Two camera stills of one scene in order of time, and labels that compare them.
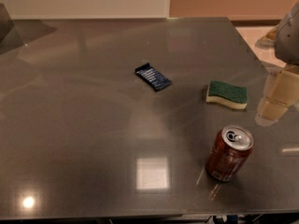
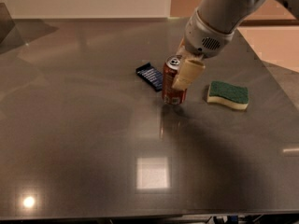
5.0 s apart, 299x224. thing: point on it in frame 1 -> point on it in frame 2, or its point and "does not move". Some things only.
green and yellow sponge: x=230 y=95 does not move
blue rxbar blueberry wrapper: x=153 y=77 does not move
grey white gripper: x=288 y=42 -> x=202 y=39
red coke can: x=228 y=152 -> x=170 y=94
